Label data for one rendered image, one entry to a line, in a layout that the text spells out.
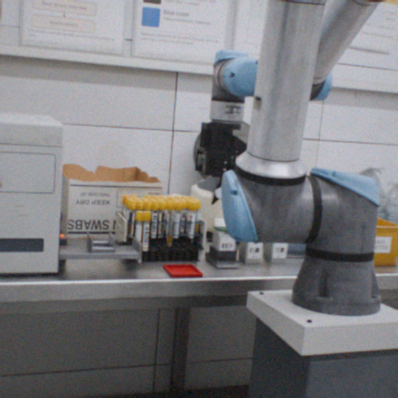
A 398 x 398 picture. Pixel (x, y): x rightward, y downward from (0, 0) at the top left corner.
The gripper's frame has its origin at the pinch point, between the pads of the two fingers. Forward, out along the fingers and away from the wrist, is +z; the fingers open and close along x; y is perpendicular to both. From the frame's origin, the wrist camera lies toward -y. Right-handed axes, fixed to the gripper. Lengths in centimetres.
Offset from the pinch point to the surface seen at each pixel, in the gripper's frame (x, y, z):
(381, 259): 5.1, -39.6, 10.0
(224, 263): 4.6, 1.2, 10.9
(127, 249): 3.3, 23.1, 8.0
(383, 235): 5.1, -39.4, 4.2
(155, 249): -2.8, 15.3, 9.5
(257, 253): 1.2, -8.3, 9.5
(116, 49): -56, 17, -37
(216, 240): 0.6, 2.0, 6.6
